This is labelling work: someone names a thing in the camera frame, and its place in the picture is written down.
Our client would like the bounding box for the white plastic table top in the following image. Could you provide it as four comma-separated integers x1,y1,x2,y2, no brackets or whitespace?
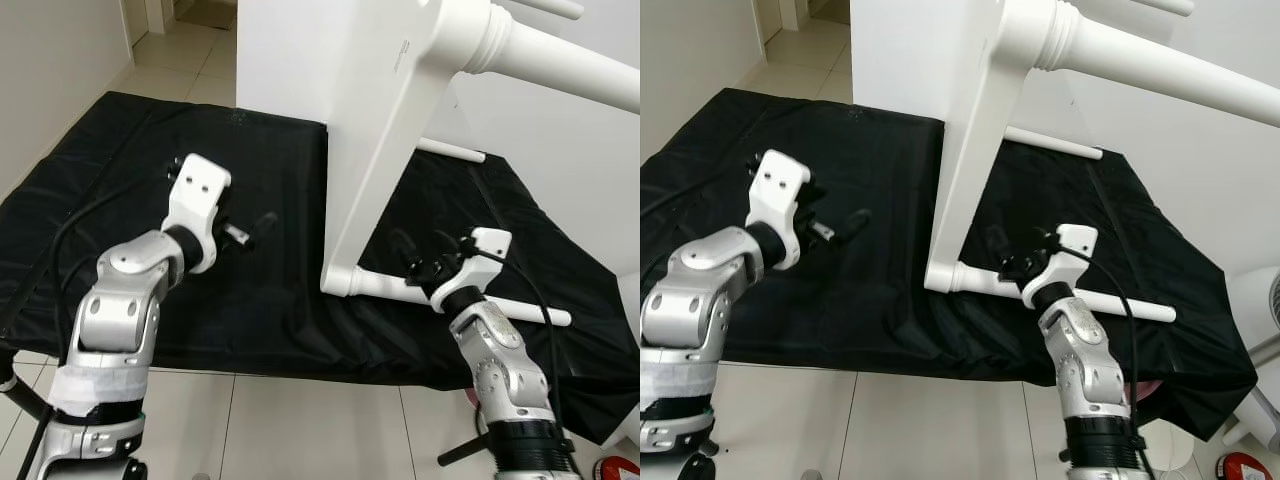
320,0,511,298
925,0,1091,294

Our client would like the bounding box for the black tablecloth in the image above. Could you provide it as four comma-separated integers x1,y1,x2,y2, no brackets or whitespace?
0,90,641,446
640,88,1258,441

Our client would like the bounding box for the black metal strut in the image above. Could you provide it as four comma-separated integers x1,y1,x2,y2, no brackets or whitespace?
438,430,491,468

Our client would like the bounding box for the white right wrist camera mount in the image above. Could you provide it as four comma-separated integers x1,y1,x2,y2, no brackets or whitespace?
1020,224,1098,308
430,227,514,311

